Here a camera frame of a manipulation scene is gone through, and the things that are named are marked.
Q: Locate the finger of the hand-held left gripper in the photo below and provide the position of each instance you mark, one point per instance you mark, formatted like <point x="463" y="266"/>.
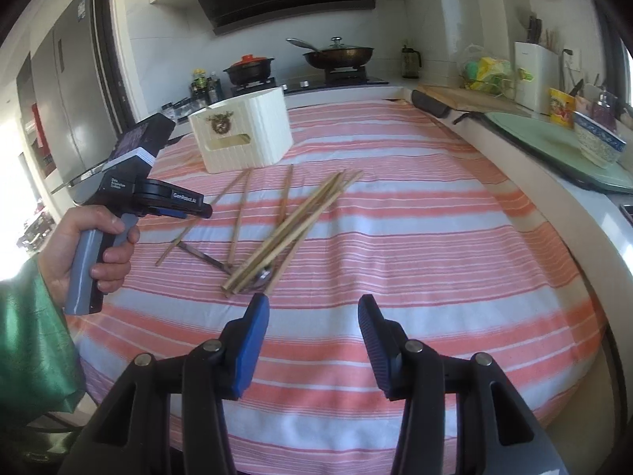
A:
<point x="190" y="202"/>

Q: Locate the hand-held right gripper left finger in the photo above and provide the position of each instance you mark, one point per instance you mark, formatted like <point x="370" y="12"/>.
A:
<point x="251" y="344"/>

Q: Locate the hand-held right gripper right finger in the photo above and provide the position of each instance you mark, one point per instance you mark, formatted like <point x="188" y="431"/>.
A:
<point x="374" y="346"/>

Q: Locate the metal spoon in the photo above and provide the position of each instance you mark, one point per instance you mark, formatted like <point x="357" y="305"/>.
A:
<point x="257" y="279"/>

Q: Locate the white ribbed utensil holder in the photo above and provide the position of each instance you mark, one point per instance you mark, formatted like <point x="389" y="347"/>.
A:
<point x="247" y="128"/>

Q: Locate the bunch of wooden chopsticks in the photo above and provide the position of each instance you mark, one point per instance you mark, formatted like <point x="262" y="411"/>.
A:
<point x="296" y="222"/>

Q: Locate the person's left forearm green sleeve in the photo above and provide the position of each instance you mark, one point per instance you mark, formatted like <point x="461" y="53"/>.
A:
<point x="29" y="346"/>

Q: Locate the person's left hand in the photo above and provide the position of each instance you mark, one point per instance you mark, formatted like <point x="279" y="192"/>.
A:
<point x="62" y="250"/>

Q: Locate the grey refrigerator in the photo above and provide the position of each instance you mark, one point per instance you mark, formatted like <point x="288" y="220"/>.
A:
<point x="74" y="94"/>

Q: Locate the pink white striped cloth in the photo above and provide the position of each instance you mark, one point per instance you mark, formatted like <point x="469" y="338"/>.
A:
<point x="395" y="237"/>

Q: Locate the group of condiment bottles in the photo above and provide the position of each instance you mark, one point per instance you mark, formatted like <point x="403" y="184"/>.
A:
<point x="203" y="86"/>

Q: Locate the black pot with red lid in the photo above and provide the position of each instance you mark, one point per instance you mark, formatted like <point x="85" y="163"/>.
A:
<point x="249" y="69"/>

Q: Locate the black gas stove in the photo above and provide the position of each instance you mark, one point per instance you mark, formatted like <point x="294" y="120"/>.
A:
<point x="306" y="83"/>

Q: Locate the black wok with glass lid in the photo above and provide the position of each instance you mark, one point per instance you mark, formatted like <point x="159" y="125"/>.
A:
<point x="339" y="55"/>

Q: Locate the black oblong bar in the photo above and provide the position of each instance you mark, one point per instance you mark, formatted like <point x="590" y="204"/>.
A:
<point x="430" y="104"/>

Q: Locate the dark french press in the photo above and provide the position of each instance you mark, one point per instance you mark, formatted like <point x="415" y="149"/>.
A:
<point x="410" y="63"/>

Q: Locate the wooden cutting board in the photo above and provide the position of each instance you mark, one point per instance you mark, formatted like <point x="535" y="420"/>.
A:
<point x="470" y="99"/>

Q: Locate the pale green tray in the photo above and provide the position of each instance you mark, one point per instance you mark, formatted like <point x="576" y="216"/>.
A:
<point x="539" y="138"/>

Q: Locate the plastic bag of produce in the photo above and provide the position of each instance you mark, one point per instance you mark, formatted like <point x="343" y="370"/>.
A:
<point x="487" y="72"/>

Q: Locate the yellow snack packet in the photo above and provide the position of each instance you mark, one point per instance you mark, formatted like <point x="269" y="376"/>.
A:
<point x="561" y="106"/>

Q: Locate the blue patterned white bowl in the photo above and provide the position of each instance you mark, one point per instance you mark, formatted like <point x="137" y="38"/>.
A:
<point x="598" y="138"/>

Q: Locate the white knife holder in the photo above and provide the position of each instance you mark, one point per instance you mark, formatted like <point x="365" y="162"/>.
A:
<point x="536" y="76"/>

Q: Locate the set of kitchen knives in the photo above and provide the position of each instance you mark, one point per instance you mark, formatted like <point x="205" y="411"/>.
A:
<point x="536" y="32"/>

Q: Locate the white wall socket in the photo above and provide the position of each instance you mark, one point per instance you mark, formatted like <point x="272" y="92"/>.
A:
<point x="571" y="59"/>

